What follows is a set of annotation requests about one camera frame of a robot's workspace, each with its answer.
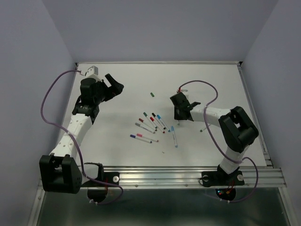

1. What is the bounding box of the purple capped marker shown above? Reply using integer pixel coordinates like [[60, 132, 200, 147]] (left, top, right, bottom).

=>
[[130, 134, 152, 144]]

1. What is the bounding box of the light blue capped marker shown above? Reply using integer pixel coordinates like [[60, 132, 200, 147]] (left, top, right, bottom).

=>
[[171, 126, 178, 148]]

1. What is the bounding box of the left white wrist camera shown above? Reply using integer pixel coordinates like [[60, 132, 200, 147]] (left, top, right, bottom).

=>
[[84, 66, 101, 81]]

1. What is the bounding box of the red capped marker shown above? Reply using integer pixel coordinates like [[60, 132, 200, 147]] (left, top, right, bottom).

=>
[[150, 117, 158, 129]]

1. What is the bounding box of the brown capped marker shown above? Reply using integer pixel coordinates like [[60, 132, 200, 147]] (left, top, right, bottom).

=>
[[139, 118, 157, 131]]

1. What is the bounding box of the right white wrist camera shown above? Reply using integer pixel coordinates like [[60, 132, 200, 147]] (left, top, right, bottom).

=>
[[178, 89, 189, 99]]

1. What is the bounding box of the grey capped marker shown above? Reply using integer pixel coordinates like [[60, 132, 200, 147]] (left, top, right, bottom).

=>
[[135, 122, 156, 134]]

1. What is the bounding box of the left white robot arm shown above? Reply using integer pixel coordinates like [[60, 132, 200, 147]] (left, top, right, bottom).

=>
[[39, 73, 124, 194]]

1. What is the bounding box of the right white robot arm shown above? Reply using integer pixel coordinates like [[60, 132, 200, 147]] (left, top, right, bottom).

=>
[[170, 92, 259, 184]]

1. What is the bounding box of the dark green capped marker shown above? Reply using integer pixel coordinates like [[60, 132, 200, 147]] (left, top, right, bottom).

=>
[[143, 112, 156, 129]]

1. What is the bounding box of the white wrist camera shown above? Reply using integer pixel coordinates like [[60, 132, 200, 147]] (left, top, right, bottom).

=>
[[178, 89, 189, 99], [84, 66, 101, 81]]

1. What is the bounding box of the black capped marker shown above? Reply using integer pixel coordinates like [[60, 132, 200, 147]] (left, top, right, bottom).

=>
[[151, 113, 165, 133]]

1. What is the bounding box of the pink capped marker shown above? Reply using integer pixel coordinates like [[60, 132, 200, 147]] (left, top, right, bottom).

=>
[[136, 133, 159, 142]]

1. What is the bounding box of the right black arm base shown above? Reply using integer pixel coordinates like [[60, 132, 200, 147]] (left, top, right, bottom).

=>
[[199, 170, 245, 201]]

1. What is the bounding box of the aluminium front rail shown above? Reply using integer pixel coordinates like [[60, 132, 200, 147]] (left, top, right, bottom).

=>
[[37, 164, 289, 189]]

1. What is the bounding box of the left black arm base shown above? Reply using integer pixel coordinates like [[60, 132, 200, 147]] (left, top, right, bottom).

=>
[[81, 171, 124, 205]]

